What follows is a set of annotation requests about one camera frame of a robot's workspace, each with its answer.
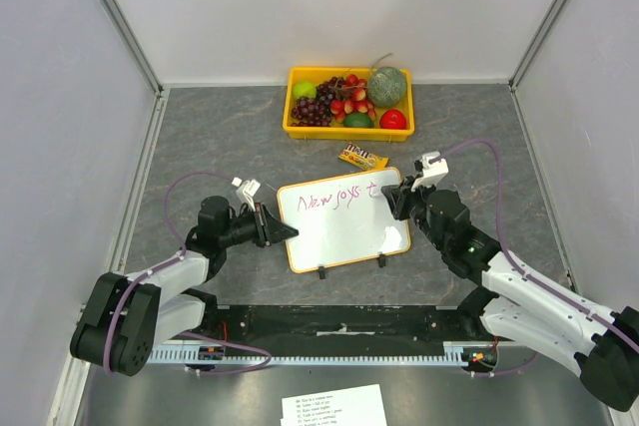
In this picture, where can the white printed paper sheet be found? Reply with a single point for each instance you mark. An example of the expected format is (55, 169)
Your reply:
(354, 406)

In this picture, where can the yellow framed whiteboard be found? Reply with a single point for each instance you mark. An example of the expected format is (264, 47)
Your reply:
(339, 222)

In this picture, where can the dark purple grape bunch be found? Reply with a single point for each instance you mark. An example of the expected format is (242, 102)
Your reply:
(313, 112)

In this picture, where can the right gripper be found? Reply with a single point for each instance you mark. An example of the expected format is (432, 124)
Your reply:
(408, 198)

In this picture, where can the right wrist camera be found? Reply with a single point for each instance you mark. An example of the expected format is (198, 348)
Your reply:
(431, 169)

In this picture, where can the yellow plastic tray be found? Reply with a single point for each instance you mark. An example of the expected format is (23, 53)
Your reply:
(337, 131)

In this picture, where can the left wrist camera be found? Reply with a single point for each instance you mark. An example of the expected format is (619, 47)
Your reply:
(246, 191)

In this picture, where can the grey slotted cable duct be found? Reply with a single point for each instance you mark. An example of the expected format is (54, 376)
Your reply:
(198, 354)

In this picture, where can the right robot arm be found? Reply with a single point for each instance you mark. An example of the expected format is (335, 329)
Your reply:
(516, 302)

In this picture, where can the yellow candy packet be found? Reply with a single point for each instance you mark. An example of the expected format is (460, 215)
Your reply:
(361, 158)

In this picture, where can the red grape bunch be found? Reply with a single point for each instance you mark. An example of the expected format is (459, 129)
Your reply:
(348, 95)

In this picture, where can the green netted melon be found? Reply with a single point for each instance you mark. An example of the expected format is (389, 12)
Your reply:
(387, 85)

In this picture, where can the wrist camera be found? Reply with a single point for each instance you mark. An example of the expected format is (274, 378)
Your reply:
(246, 191)
(431, 169)

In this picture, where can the green apple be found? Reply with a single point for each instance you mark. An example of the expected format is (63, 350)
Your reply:
(304, 89)

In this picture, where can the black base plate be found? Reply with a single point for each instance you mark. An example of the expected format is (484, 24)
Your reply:
(343, 330)

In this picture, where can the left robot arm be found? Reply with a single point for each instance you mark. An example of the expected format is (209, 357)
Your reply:
(126, 316)

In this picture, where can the green avocado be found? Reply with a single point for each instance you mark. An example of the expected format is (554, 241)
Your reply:
(358, 120)

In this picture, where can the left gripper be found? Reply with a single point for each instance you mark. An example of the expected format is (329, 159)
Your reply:
(276, 230)

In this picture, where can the red tomato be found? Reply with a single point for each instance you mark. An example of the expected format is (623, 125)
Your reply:
(393, 119)

